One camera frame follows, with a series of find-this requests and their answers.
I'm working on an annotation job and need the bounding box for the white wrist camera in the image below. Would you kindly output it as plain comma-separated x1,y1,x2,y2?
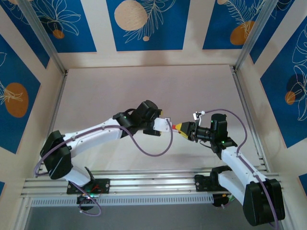
153,116,172,133
191,110,206,125

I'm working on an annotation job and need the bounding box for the white slotted cable tray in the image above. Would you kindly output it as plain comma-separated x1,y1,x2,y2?
30,193,214,207

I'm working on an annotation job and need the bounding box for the aluminium frame post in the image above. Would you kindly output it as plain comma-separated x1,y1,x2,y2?
234,0,279,71
18,0,68,75

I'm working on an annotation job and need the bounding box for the aluminium table side rail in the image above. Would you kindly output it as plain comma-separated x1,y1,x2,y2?
35,69,68,179
231,67,269,173

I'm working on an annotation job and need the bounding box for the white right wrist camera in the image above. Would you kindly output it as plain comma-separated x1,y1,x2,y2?
191,110,206,125

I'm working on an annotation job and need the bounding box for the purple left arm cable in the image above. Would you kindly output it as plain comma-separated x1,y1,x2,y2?
33,123,174,218

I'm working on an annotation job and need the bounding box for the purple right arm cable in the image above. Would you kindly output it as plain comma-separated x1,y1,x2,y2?
203,109,280,230

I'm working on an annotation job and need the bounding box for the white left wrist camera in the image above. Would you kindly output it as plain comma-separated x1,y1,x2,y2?
153,116,172,133

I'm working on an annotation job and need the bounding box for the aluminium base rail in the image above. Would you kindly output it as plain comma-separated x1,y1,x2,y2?
20,167,281,197

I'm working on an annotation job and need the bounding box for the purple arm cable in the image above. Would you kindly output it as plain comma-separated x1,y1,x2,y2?
203,109,280,230
33,123,174,218

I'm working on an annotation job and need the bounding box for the blue floral wall panel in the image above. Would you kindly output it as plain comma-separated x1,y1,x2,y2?
30,0,97,54
202,0,263,50
0,0,50,69
260,23,307,149
249,0,296,65
0,33,41,154
106,0,191,52

